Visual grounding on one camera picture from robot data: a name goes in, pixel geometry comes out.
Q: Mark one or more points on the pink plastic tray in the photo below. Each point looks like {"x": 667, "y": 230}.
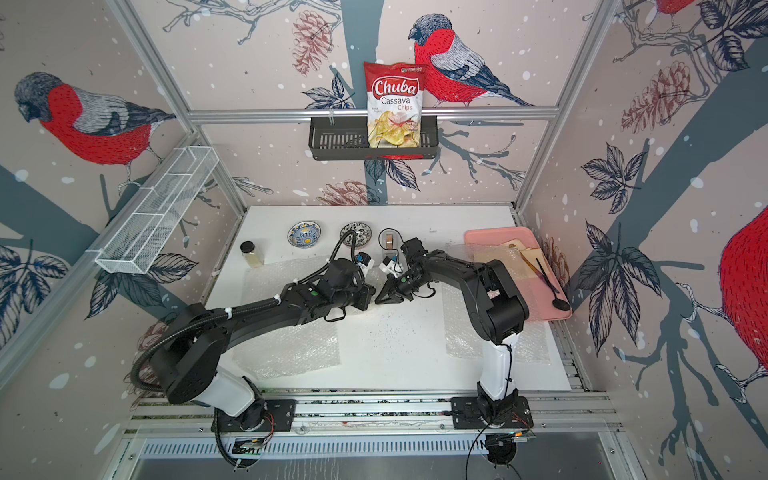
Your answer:
{"x": 541, "y": 293}

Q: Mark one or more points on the pink floral leaf bowl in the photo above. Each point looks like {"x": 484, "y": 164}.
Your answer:
{"x": 363, "y": 234}

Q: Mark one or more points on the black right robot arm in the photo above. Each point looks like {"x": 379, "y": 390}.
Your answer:
{"x": 495, "y": 308}

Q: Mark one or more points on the white mesh wall shelf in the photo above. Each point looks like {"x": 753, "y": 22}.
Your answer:
{"x": 162, "y": 203}

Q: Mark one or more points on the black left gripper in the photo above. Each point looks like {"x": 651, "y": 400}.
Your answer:
{"x": 367, "y": 292}

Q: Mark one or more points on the blue yellow patterned bowl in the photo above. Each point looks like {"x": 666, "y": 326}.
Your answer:
{"x": 304, "y": 234}

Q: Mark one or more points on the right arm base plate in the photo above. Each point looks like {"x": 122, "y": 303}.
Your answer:
{"x": 469, "y": 413}

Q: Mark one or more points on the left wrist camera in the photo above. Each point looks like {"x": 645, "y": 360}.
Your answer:
{"x": 343, "y": 272}

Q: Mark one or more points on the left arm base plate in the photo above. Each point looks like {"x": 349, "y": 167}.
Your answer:
{"x": 270, "y": 415}

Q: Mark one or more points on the gold spoon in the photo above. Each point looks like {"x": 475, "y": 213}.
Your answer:
{"x": 527, "y": 256}

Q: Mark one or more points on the red cassava chips bag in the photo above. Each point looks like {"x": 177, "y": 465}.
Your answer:
{"x": 394, "y": 107}

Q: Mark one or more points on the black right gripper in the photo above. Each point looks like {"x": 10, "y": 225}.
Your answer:
{"x": 387, "y": 289}

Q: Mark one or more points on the bubble wrap sheet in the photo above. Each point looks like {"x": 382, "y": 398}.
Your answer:
{"x": 376, "y": 277}
{"x": 287, "y": 351}
{"x": 463, "y": 342}

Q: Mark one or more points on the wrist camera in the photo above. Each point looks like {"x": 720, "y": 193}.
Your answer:
{"x": 343, "y": 272}
{"x": 398, "y": 262}

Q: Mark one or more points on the glass jar black lid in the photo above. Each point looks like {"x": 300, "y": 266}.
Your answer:
{"x": 252, "y": 254}

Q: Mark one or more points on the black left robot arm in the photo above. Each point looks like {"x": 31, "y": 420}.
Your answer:
{"x": 184, "y": 364}

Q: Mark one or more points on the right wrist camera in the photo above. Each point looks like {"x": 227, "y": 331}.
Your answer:
{"x": 398, "y": 262}

